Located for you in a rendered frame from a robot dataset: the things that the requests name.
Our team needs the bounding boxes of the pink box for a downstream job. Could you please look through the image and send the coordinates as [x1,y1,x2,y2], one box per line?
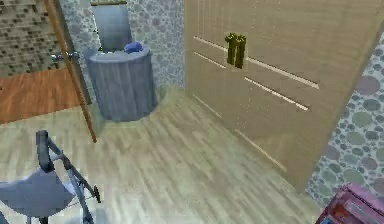
[314,182,384,224]

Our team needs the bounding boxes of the silver door handle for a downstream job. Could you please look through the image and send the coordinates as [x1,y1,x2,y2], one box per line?
[50,50,81,64]

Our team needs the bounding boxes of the brown wooden room door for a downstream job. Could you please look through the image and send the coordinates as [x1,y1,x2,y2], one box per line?
[43,0,107,144]

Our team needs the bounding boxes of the blue cloth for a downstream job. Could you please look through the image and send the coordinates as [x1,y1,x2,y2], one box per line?
[123,40,145,55]

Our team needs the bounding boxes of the grey metal frame chair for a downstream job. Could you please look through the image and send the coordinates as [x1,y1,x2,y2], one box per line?
[0,129,102,224]

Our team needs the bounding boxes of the grey round laundry bin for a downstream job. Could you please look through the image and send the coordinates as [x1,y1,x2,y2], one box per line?
[84,44,159,123]

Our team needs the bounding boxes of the wooden towel rail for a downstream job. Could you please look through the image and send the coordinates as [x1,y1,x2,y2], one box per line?
[89,0,128,7]

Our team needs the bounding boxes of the light wooden wardrobe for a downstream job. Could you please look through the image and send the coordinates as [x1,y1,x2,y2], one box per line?
[183,0,384,194]

